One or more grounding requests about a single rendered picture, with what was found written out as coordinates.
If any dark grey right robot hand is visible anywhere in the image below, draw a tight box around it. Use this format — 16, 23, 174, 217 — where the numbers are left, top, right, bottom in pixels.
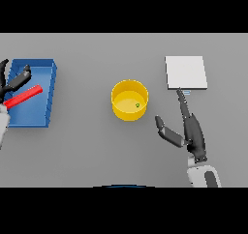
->
154, 87, 208, 164

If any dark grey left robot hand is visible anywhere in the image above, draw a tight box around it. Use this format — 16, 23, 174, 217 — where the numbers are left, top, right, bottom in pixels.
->
0, 59, 33, 104

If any red beaker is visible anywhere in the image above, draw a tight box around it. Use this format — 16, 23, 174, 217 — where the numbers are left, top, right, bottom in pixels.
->
3, 84, 44, 109

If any yellow bowl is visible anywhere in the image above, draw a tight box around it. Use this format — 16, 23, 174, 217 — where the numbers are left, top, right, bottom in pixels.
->
110, 79, 150, 122

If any pale square scale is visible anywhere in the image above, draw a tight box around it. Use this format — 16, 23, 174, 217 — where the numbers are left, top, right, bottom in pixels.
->
165, 55, 208, 91

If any blue tray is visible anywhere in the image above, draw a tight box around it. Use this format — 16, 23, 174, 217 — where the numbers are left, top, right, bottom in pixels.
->
4, 58, 58, 129

